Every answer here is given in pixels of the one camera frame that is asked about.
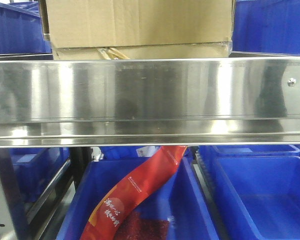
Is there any blue bin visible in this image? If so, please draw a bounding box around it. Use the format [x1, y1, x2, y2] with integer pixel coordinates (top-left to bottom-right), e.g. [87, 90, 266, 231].
[214, 156, 300, 240]
[232, 0, 300, 55]
[9, 147, 70, 203]
[0, 1, 52, 55]
[56, 157, 219, 240]

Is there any blue bin lower left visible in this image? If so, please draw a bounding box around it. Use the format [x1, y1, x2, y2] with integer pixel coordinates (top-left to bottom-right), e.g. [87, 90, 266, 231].
[9, 147, 70, 203]

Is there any stainless steel shelf rail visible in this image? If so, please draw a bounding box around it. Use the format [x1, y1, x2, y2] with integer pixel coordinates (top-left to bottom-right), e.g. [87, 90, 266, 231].
[0, 56, 300, 148]

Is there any large cardboard box on shelf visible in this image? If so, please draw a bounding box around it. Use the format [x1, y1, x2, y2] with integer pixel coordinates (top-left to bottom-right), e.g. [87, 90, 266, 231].
[39, 0, 235, 60]

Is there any red snack package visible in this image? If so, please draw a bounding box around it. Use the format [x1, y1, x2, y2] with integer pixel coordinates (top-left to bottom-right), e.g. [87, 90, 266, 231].
[80, 145, 187, 240]

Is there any blue bin upper left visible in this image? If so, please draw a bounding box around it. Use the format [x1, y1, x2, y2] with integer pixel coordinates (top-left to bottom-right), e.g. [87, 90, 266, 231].
[0, 1, 52, 55]

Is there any blue bin upper right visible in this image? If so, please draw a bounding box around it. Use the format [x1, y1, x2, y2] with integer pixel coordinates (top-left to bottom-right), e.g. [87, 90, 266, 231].
[232, 0, 300, 55]

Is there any blue bin centre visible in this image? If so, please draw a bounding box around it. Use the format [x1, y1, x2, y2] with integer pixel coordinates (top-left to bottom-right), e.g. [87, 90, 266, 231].
[56, 157, 219, 240]

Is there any perforated steel shelf upright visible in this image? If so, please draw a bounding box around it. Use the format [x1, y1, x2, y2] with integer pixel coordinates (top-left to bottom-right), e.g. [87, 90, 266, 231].
[0, 148, 31, 240]

